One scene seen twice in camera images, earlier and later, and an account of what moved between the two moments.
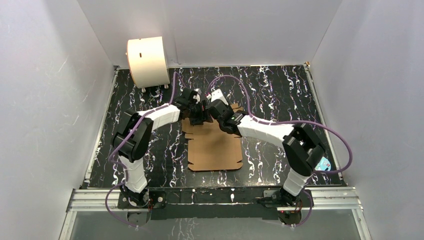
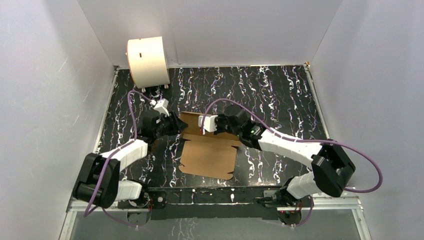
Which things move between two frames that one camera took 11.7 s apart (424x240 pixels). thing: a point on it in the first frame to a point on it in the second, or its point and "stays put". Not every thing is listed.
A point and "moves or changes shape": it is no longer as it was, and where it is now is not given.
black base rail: [262, 203] stays put
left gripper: [197, 114] to [171, 124]
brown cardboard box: [211, 148] moves or changes shape
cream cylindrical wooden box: [147, 62] stays put
